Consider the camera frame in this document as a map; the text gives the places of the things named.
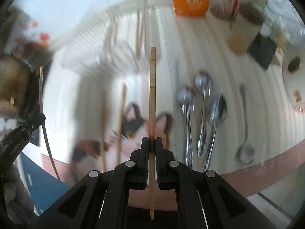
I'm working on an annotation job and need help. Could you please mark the fruit wall stickers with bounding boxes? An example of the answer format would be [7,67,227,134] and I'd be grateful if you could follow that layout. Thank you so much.
[14,20,50,50]

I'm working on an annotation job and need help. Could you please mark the steel cooking pot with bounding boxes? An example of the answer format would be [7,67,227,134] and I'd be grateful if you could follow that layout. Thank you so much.
[1,54,31,118]

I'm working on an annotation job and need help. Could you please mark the large steel spoon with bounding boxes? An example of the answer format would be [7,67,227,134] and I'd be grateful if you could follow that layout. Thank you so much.
[177,86,196,169]

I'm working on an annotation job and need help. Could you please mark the plain bamboo chopstick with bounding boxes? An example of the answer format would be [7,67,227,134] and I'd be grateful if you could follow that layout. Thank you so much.
[100,89,107,172]

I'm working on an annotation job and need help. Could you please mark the plastic cup with lid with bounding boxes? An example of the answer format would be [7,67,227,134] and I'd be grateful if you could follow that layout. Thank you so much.
[227,0,268,55]

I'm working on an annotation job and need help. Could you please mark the white rice cooker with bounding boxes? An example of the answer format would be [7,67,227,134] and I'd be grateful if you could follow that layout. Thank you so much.
[283,48,304,114]

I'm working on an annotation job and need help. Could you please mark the green banded bamboo chopstick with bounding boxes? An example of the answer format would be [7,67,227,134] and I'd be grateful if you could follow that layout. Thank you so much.
[136,10,141,59]

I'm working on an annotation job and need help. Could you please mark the blue banded bamboo chopstick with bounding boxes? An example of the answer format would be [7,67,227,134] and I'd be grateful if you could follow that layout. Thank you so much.
[140,0,146,56]

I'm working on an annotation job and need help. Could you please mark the striped cat table mat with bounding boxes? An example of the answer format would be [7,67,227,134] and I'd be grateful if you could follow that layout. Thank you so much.
[43,6,304,202]

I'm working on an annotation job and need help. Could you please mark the pale banded bamboo chopstick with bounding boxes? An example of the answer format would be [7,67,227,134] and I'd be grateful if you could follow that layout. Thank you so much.
[117,83,127,165]

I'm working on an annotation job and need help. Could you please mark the clear plastic organizer tray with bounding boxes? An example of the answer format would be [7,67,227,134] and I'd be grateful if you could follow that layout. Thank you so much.
[60,0,148,76]

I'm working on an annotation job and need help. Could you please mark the small steel teaspoon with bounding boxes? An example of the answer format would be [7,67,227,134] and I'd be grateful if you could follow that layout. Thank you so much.
[237,85,255,165]

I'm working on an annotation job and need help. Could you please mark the black packet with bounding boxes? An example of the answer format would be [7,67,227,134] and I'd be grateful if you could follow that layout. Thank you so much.
[247,33,277,70]

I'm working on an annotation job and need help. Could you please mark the clear plastic bag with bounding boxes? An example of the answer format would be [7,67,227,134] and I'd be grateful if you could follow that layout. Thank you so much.
[265,0,304,48]

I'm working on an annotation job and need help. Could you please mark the steel spoon pointed bowl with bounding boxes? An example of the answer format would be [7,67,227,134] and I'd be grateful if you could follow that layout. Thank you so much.
[203,93,227,172]

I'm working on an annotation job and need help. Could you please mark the steel spoon upper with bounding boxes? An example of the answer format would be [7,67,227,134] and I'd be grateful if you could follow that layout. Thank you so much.
[194,71,213,157]

